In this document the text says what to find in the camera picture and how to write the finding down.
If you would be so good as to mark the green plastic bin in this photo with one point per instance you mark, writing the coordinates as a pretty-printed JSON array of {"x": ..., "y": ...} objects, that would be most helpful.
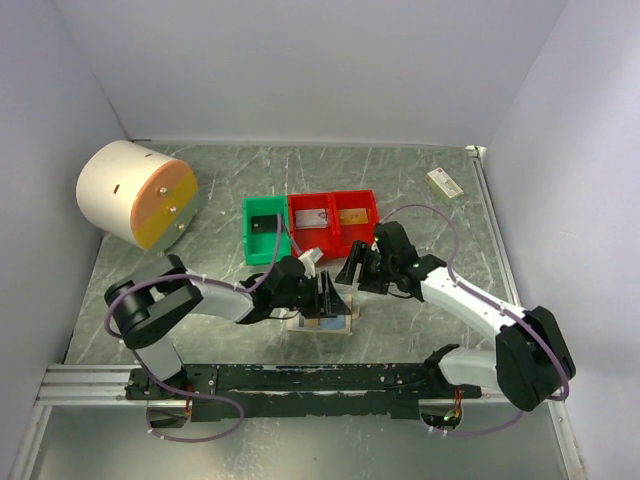
[{"x": 259, "y": 249}]

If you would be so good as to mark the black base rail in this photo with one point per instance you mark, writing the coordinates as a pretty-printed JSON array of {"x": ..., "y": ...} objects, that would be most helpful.
[{"x": 389, "y": 389}]

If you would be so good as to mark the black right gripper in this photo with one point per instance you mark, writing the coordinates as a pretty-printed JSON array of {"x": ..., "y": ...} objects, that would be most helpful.
[{"x": 347, "y": 275}]

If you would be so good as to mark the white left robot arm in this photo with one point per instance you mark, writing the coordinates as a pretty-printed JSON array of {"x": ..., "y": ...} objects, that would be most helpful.
[{"x": 145, "y": 306}]

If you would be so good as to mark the red bin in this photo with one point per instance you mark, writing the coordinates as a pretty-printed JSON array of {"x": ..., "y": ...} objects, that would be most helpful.
[
  {"x": 323, "y": 238},
  {"x": 347, "y": 235}
]

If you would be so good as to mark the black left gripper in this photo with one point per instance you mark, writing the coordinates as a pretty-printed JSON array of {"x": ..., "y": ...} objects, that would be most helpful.
[{"x": 330, "y": 302}]

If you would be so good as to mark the white cylinder with orange face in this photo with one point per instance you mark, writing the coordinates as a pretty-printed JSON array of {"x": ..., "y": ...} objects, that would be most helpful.
[{"x": 141, "y": 196}]

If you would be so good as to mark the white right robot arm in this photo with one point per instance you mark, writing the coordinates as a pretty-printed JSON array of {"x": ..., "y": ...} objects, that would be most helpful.
[{"x": 528, "y": 359}]

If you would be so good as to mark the small white cardboard box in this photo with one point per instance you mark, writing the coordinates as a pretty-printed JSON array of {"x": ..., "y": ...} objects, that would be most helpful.
[{"x": 442, "y": 183}]

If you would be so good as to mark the black credit card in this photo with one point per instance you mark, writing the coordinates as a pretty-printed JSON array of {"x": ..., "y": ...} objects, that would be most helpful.
[{"x": 267, "y": 224}]

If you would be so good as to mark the orange credit card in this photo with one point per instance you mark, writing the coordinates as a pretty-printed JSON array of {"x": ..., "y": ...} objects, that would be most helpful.
[{"x": 353, "y": 216}]

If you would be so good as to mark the tan card holder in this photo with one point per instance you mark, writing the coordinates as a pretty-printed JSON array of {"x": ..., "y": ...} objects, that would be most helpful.
[{"x": 341, "y": 324}]

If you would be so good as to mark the silver credit card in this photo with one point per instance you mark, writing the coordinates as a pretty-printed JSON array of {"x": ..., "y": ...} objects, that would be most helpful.
[{"x": 311, "y": 219}]

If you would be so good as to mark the red bin right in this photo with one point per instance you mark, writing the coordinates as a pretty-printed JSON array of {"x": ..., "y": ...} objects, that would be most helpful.
[{"x": 347, "y": 235}]

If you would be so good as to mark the red bin middle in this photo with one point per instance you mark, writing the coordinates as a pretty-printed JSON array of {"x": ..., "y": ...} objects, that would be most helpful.
[{"x": 323, "y": 238}]

